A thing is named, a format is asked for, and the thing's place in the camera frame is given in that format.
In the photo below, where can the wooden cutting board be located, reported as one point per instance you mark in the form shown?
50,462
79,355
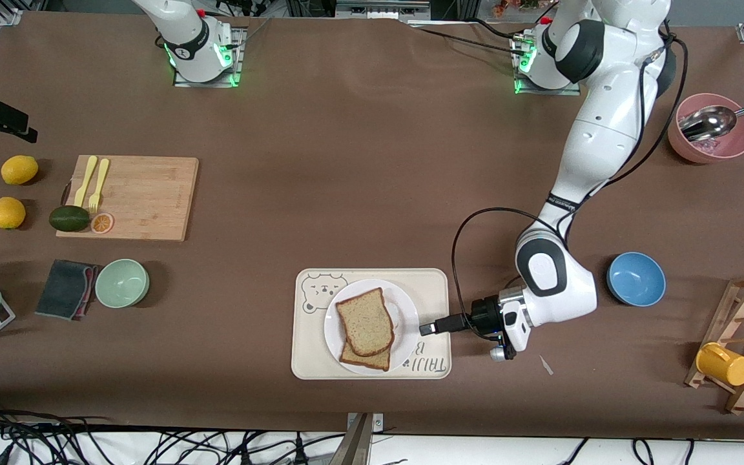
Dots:
146,200

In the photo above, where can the cream bear print tray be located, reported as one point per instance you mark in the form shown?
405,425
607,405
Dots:
430,284

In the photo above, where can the wooden peg rack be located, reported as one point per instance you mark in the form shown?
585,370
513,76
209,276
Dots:
733,310

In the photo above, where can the dark grey folded cloth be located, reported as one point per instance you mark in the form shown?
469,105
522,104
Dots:
62,289

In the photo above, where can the white round plate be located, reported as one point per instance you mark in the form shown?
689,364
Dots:
407,349

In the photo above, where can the pale seeded bread slice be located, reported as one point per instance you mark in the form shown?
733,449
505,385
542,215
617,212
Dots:
365,320

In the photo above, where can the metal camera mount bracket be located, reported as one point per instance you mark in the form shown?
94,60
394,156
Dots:
359,442

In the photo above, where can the yellow plastic knife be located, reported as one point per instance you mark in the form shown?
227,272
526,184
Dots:
86,177

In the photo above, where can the pink bowl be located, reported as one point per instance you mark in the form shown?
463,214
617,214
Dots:
733,145

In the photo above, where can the yellow plastic fork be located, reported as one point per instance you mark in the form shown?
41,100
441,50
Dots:
99,177

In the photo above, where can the toy fried egg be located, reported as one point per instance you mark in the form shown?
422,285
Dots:
398,318

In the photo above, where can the small white paper scrap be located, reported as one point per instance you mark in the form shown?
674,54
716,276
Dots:
545,365

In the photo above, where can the orange yellow citrus fruit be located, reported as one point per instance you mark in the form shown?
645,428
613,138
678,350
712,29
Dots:
8,213

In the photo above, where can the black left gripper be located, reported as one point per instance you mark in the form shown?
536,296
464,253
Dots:
483,314

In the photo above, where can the mint green bowl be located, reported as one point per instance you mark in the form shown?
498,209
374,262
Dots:
121,283

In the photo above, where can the metal ladle spoon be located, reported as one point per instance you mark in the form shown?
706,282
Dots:
711,123

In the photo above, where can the toy orange slice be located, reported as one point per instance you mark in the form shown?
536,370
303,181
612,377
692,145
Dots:
102,223

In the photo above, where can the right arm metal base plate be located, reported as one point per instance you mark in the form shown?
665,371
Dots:
181,81

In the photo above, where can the green avocado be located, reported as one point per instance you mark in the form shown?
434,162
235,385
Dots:
69,218

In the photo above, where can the yellow plastic cup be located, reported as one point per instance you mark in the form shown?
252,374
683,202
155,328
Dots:
724,365

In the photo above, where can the blue bowl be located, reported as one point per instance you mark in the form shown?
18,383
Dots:
635,279

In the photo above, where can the yellow lemon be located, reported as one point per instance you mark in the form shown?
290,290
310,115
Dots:
19,170

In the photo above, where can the brown toasted bread slice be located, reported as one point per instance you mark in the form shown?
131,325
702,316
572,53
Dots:
372,361

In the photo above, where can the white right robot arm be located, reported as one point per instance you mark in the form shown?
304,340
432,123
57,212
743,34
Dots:
191,39

